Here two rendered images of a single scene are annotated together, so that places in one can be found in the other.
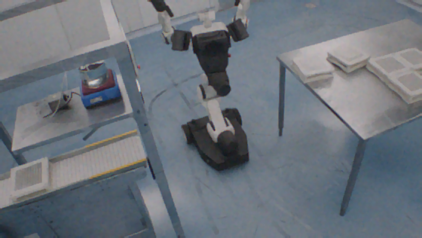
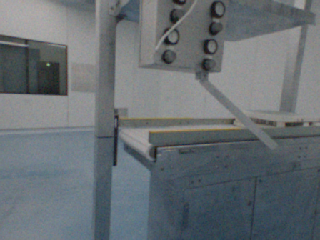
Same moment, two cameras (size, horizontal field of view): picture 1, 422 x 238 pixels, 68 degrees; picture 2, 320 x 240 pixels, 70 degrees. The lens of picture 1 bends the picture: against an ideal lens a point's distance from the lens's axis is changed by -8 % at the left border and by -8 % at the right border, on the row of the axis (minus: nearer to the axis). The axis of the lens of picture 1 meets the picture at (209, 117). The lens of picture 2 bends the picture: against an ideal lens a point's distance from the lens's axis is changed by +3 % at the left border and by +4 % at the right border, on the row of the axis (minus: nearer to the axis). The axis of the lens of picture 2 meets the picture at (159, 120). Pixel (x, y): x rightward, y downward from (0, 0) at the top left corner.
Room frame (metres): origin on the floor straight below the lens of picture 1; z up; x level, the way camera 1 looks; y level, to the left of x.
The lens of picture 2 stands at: (2.21, 0.35, 1.09)
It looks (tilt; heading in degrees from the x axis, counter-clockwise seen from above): 7 degrees down; 167
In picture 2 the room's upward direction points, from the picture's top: 3 degrees clockwise
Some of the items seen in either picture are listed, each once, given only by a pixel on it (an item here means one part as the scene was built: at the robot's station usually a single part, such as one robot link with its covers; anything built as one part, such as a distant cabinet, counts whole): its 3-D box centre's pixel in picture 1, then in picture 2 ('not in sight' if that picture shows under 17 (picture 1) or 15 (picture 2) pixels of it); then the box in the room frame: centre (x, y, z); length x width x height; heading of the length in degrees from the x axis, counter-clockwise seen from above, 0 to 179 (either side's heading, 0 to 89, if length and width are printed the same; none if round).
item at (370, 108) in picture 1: (391, 65); not in sight; (2.04, -1.49, 0.88); 1.50 x 1.10 x 0.04; 105
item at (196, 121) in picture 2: (38, 196); (243, 121); (1.19, 1.03, 0.96); 1.32 x 0.02 x 0.03; 105
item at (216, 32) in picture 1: (211, 46); not in sight; (2.21, -0.09, 1.16); 0.34 x 0.30 x 0.36; 94
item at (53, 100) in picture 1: (59, 100); not in sight; (1.45, 0.77, 1.41); 0.12 x 0.07 x 0.06; 105
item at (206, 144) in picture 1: (220, 134); not in sight; (2.29, -0.08, 0.19); 0.64 x 0.52 x 0.33; 15
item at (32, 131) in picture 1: (71, 111); (209, 18); (1.40, 0.71, 1.36); 0.62 x 0.38 x 0.04; 105
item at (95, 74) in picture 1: (91, 65); not in sight; (1.49, 0.55, 1.56); 0.15 x 0.15 x 0.19
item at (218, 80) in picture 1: (217, 77); not in sight; (2.18, -0.11, 0.89); 0.28 x 0.13 x 0.18; 15
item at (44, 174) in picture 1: (29, 177); (274, 116); (1.31, 1.11, 1.00); 0.25 x 0.24 x 0.02; 15
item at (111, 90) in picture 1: (99, 86); not in sight; (1.49, 0.55, 1.42); 0.21 x 0.20 x 0.09; 15
